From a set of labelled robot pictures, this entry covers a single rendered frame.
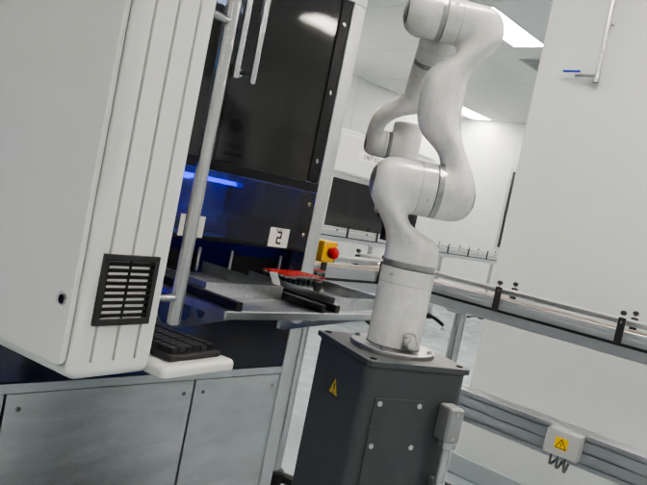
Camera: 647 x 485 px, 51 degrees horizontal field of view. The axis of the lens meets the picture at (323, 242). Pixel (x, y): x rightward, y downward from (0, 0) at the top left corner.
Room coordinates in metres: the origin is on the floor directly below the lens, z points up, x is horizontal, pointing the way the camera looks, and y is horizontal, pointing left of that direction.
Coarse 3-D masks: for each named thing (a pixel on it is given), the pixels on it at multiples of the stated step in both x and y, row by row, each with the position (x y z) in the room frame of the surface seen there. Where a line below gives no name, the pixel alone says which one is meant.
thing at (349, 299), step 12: (252, 276) 1.99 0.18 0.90; (264, 276) 1.96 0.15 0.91; (288, 288) 1.89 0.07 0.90; (300, 288) 1.86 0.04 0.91; (324, 288) 2.14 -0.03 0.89; (336, 288) 2.11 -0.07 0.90; (348, 288) 2.08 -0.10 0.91; (324, 300) 1.80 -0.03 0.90; (336, 300) 1.78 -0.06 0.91; (348, 300) 1.82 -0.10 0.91; (360, 300) 1.86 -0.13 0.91; (372, 300) 1.90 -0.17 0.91
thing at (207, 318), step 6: (192, 312) 1.69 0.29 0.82; (156, 318) 1.78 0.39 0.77; (192, 318) 1.68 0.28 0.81; (198, 318) 1.67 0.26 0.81; (204, 318) 1.65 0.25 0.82; (210, 318) 1.64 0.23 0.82; (216, 318) 1.63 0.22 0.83; (168, 324) 1.74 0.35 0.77; (180, 324) 1.71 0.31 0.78; (186, 324) 1.70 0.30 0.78; (192, 324) 1.68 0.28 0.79
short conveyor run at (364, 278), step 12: (324, 264) 2.45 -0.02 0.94; (336, 264) 2.68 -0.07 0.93; (348, 264) 2.75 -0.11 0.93; (372, 264) 2.72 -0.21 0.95; (324, 276) 2.48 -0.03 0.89; (336, 276) 2.53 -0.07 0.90; (348, 276) 2.58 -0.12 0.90; (360, 276) 2.64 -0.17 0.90; (372, 276) 2.69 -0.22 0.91; (360, 288) 2.65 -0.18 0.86; (372, 288) 2.70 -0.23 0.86
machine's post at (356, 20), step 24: (360, 0) 2.24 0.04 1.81; (360, 24) 2.25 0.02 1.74; (336, 96) 2.22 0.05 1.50; (336, 120) 2.24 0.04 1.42; (336, 144) 2.25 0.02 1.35; (312, 216) 2.22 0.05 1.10; (312, 240) 2.24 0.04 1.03; (312, 264) 2.25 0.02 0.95; (288, 336) 2.22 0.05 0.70; (288, 360) 2.24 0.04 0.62; (288, 384) 2.25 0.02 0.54; (264, 456) 2.22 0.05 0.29; (264, 480) 2.24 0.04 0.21
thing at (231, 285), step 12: (204, 264) 2.00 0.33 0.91; (192, 276) 1.63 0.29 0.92; (204, 276) 1.92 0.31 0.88; (216, 276) 1.96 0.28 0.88; (228, 276) 1.93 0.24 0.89; (240, 276) 1.89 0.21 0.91; (204, 288) 1.59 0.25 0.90; (216, 288) 1.62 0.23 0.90; (228, 288) 1.65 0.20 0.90; (240, 288) 1.67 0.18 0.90; (252, 288) 1.71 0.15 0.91; (264, 288) 1.74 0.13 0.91; (276, 288) 1.77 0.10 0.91
